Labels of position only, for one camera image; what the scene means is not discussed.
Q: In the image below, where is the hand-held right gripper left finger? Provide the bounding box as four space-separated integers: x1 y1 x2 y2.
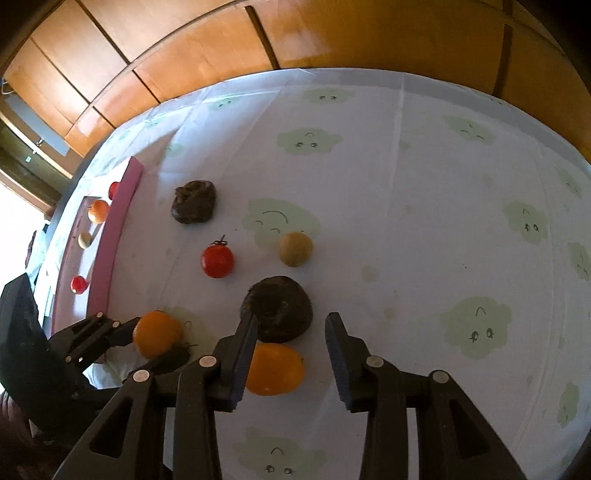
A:
53 313 259 480

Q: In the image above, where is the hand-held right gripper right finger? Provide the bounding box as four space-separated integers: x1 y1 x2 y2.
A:
324 312 527 480

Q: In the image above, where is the wooden door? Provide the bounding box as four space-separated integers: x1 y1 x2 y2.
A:
0 106 77 208

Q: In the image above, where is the person's left hand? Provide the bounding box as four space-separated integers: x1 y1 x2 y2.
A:
0 390 35 462

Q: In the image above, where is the white tablecloth with green prints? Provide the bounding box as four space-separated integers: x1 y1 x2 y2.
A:
34 67 591 480

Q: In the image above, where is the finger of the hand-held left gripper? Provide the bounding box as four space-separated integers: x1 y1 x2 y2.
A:
122 344 192 384
48 311 141 365

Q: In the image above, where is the orange-yellow tomato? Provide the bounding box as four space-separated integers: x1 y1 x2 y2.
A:
245 342 305 396

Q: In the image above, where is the pink-rimmed white cardboard box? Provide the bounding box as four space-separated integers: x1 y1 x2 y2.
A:
44 156 145 335

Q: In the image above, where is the wooden wardrobe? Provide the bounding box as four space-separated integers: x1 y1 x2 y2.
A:
2 0 591 162

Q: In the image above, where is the dark brown wrinkled fruit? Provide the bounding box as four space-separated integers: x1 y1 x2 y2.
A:
241 275 314 344
171 180 217 225

